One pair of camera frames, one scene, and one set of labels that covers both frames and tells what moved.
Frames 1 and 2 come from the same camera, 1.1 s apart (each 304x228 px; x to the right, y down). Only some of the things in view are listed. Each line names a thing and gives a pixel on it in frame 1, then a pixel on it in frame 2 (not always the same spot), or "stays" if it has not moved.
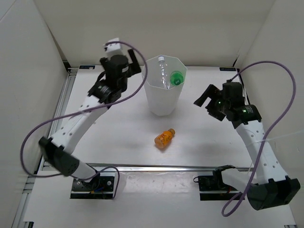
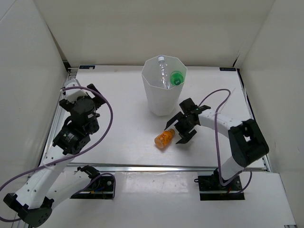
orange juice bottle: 165,138 stays
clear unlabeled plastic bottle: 164,72 stays
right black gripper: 213,93 -> 178,126
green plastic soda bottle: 176,78 stays
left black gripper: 134,67 -> 97,99
